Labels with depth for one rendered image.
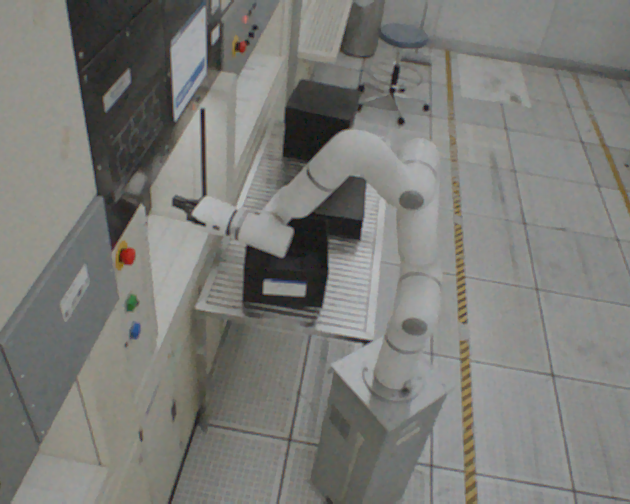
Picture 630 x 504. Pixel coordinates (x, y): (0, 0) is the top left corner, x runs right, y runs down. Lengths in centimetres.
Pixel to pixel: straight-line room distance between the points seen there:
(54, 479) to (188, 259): 80
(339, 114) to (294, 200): 118
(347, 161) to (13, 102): 73
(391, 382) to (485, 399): 116
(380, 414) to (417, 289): 44
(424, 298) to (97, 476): 91
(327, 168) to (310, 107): 125
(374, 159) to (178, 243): 96
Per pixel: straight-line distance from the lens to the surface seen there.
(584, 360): 334
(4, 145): 90
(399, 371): 181
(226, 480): 254
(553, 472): 287
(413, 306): 155
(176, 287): 196
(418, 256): 150
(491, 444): 283
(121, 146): 126
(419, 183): 131
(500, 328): 328
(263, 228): 157
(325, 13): 412
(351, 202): 235
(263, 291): 200
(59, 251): 108
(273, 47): 338
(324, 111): 261
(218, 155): 199
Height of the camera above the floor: 227
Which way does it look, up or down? 42 degrees down
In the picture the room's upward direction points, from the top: 8 degrees clockwise
